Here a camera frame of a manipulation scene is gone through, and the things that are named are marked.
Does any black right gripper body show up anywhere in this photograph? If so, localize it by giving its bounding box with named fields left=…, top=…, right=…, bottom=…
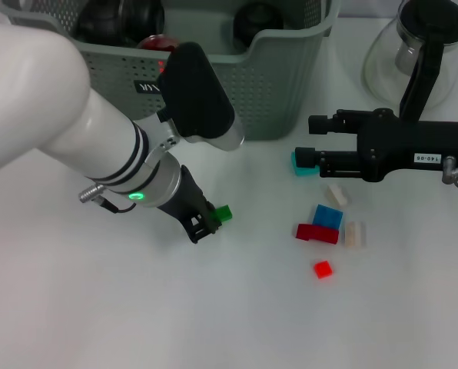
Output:
left=357, top=108, right=458, bottom=183

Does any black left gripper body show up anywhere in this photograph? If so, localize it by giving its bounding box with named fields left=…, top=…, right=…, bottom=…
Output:
left=158, top=165, right=211, bottom=228

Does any green rectangular brick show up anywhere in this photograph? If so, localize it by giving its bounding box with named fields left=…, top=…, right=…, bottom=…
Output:
left=214, top=205, right=234, bottom=224

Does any dark red long brick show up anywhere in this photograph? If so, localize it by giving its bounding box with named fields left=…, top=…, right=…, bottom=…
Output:
left=296, top=223, right=340, bottom=245

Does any glass teacup black base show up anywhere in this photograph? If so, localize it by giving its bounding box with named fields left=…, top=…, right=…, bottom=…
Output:
left=135, top=33, right=181, bottom=53
left=117, top=0, right=165, bottom=48
left=232, top=2, right=286, bottom=53
left=76, top=0, right=126, bottom=44

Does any orange-red brick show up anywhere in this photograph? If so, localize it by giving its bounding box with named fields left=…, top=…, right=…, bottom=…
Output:
left=141, top=35, right=178, bottom=76

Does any grey perforated storage bin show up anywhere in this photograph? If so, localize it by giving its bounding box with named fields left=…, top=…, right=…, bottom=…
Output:
left=5, top=0, right=341, bottom=142

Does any teal square brick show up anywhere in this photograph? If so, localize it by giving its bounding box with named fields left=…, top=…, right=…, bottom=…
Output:
left=290, top=151, right=322, bottom=178

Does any blue square brick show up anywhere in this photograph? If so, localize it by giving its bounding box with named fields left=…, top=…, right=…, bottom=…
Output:
left=312, top=204, right=345, bottom=231

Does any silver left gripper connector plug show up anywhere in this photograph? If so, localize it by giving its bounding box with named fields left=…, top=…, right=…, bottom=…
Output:
left=78, top=183, right=108, bottom=204

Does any red square flat brick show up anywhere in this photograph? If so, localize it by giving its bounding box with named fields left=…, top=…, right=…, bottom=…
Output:
left=313, top=260, right=334, bottom=280

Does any dark left gripper cable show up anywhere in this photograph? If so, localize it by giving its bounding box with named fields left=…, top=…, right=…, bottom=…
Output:
left=98, top=194, right=138, bottom=214

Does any glass teapot black handle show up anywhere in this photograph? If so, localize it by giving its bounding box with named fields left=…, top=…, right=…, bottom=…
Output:
left=361, top=0, right=458, bottom=126

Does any black left wrist camera housing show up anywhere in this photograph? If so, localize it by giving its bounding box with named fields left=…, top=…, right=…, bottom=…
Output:
left=157, top=42, right=246, bottom=151

